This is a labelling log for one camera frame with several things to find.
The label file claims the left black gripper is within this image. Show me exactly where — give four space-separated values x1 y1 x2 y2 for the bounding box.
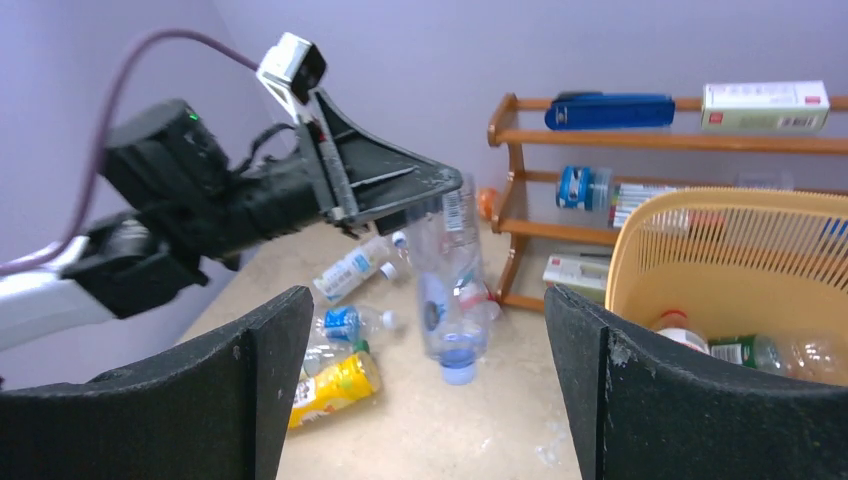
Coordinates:
235 88 463 239

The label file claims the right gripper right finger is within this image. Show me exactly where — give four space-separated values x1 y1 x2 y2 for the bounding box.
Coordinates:
544 286 847 479

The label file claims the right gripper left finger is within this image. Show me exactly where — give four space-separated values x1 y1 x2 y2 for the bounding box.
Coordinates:
1 286 313 479

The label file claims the red label bottle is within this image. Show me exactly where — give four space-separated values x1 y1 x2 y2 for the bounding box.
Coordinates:
653 309 710 355
455 281 502 323

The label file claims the clear bottle dark green label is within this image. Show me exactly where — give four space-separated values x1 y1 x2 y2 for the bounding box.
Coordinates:
708 329 847 386

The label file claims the yellow plastic bin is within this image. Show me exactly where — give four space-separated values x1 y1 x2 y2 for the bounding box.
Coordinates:
605 187 847 342

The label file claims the green label bottle green cap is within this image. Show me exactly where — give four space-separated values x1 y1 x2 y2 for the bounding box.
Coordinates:
300 340 370 380

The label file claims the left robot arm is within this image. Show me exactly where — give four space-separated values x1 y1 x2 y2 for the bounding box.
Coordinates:
1 88 462 349

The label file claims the clear bottle white blue cap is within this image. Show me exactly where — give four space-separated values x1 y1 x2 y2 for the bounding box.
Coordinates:
379 262 400 281

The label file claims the yellow juice bottle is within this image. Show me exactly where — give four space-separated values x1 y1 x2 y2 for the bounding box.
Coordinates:
288 351 382 430

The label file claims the white label bottle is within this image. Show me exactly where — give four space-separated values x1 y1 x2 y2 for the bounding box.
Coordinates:
312 236 407 306

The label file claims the orange label bottle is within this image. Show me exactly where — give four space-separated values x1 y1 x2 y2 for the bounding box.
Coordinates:
476 187 500 222

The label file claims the white box lower shelf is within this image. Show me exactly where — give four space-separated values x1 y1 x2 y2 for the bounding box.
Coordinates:
542 254 610 304

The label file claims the wooden shelf rack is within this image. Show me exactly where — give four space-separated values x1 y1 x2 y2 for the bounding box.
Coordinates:
487 93 847 312

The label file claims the coloured marker pack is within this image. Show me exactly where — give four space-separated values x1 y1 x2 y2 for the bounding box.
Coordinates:
608 183 680 229

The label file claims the blue stapler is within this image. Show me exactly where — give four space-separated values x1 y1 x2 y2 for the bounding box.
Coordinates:
544 91 676 131

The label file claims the white green box top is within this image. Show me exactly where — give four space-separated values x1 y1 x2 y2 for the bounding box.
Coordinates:
701 81 831 134

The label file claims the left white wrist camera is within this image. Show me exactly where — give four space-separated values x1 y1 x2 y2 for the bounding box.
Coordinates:
255 32 327 124

